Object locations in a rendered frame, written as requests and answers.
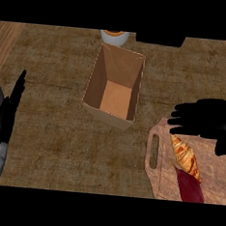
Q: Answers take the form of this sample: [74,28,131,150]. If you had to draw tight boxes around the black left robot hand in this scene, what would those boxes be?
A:
[0,68,27,153]

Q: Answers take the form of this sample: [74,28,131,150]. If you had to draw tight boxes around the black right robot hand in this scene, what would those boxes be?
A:
[164,94,226,157]

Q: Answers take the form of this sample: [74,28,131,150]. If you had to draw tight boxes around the golden brown croissant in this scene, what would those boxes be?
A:
[166,133,207,184]

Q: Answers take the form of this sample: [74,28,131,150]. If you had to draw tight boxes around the open brown cardboard box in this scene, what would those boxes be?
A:
[80,41,148,132]

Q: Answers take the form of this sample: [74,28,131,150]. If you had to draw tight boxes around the dark red sweet potato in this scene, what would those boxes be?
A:
[165,157,209,205]

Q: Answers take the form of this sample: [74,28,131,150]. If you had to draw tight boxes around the black appliance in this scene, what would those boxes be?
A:
[134,33,186,49]

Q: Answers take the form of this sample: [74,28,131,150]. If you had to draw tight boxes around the white jar with orange top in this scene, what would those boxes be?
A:
[99,30,130,48]

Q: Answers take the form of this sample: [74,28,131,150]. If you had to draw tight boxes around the wooden cutting board with handle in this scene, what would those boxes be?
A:
[141,115,226,207]

